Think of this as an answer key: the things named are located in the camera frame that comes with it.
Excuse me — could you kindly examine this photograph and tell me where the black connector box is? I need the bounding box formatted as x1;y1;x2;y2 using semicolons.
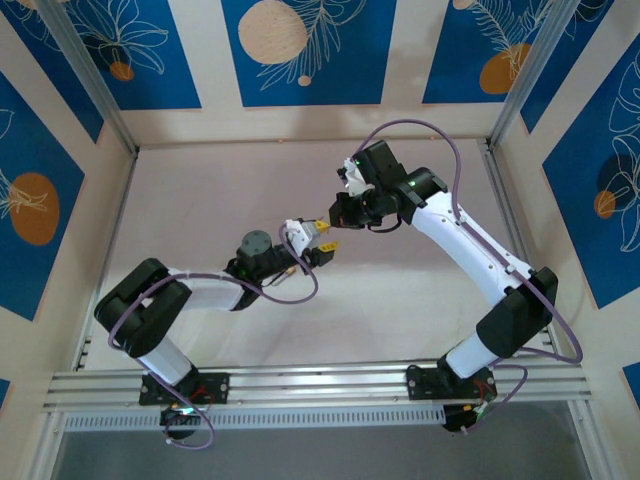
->
159;405;202;441
442;403;482;435

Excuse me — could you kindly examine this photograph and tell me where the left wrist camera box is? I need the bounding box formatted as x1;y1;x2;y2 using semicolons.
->
282;216;322;257

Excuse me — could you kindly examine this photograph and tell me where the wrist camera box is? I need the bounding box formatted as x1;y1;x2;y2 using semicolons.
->
282;216;322;257
340;156;375;197

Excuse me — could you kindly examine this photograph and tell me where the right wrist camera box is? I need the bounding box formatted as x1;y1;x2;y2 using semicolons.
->
340;156;375;197

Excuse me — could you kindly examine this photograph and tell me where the left gripper black wire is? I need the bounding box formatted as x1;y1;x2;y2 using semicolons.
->
260;267;297;289

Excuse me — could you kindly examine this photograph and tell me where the gripper black wire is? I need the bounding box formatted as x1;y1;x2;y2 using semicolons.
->
363;215;404;234
260;267;297;289

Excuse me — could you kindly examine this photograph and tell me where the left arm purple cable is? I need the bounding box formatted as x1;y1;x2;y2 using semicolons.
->
107;222;321;450

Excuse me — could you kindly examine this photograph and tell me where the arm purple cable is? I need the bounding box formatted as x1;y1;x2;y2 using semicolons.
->
357;118;585;436
107;222;321;450

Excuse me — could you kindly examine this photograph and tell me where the right gripper black wire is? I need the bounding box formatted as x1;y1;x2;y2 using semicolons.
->
363;215;404;234

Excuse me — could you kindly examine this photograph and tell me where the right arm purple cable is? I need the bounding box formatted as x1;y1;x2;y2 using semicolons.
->
357;118;585;436

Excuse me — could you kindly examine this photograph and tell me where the aluminium side rail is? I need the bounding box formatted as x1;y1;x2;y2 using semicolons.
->
480;139;562;360
73;149;139;372

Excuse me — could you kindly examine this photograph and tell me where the aluminium mounting rail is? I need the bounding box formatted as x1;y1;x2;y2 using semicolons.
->
42;357;594;414

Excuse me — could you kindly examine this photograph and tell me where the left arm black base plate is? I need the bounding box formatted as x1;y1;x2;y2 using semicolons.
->
138;370;231;406

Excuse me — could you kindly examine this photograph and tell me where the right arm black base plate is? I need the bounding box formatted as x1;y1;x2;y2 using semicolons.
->
404;363;499;402

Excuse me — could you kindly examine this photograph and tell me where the slotted grey cable duct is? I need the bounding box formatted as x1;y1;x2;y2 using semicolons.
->
62;404;447;432

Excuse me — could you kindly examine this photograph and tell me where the aluminium frame post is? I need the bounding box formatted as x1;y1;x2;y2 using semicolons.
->
35;0;140;157
487;0;586;151

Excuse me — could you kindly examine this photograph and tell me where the aluminium frame leg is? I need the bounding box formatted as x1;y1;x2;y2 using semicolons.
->
28;410;69;480
567;399;610;480

